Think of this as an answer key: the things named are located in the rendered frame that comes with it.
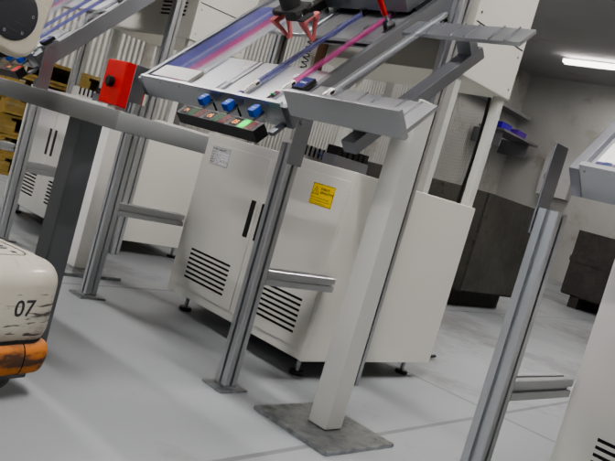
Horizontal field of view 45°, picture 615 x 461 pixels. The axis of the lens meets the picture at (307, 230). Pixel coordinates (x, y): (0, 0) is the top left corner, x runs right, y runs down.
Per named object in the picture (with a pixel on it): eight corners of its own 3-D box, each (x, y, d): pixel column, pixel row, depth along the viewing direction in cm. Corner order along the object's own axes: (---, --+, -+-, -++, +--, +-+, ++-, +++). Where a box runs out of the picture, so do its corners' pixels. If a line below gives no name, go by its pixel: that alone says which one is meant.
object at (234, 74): (287, 117, 184) (284, 105, 182) (148, 86, 230) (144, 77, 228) (338, 80, 193) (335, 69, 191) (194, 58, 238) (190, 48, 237)
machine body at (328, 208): (295, 381, 209) (356, 172, 204) (161, 303, 257) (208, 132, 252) (424, 379, 256) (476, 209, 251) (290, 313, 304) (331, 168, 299)
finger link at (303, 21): (309, 34, 208) (299, 2, 203) (327, 36, 203) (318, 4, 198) (293, 45, 205) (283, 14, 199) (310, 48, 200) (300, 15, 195)
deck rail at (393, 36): (293, 129, 184) (285, 108, 180) (287, 128, 185) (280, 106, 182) (458, 7, 217) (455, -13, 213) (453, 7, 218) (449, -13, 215)
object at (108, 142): (60, 275, 255) (117, 57, 249) (31, 256, 272) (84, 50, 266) (120, 281, 273) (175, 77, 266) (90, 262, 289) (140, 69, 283)
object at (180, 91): (287, 128, 185) (279, 103, 181) (148, 95, 230) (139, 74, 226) (291, 125, 186) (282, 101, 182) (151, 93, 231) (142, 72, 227)
